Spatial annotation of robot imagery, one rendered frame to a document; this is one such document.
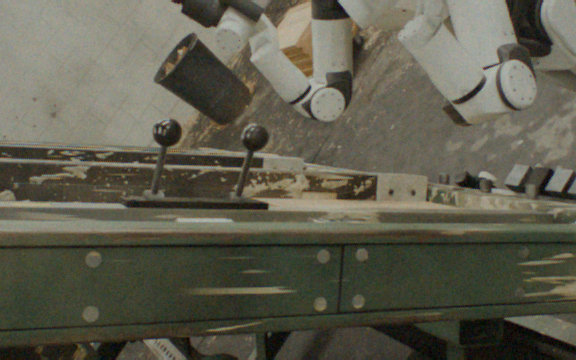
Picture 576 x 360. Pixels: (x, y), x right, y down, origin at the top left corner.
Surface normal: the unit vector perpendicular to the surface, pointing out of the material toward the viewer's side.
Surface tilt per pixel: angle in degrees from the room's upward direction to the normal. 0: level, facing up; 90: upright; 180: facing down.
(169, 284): 90
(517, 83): 90
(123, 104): 90
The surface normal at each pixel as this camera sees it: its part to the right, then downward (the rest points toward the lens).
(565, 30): 0.42, 0.08
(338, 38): 0.21, 0.35
